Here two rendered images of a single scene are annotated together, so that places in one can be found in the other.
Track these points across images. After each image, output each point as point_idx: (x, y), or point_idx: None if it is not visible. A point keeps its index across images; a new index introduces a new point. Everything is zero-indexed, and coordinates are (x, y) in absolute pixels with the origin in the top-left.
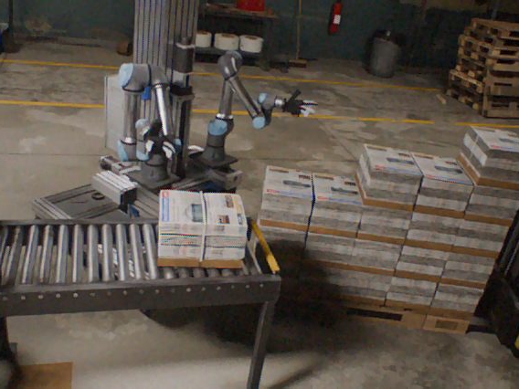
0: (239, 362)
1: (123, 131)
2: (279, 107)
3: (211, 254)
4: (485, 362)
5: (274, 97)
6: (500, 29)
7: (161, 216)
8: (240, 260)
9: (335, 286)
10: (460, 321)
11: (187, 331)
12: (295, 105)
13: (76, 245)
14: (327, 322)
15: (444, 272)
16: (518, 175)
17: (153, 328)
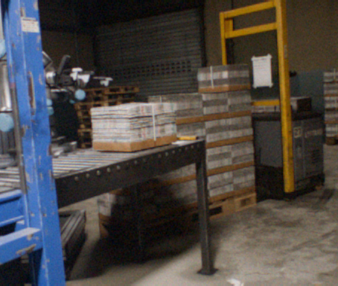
0: (171, 264)
1: (4, 102)
2: (84, 84)
3: (158, 132)
4: (281, 207)
5: (78, 78)
6: (102, 89)
7: (121, 107)
8: (175, 135)
9: (179, 199)
10: (251, 196)
11: (111, 271)
12: (96, 79)
13: (54, 163)
14: (186, 231)
15: (232, 161)
16: (243, 80)
17: (85, 281)
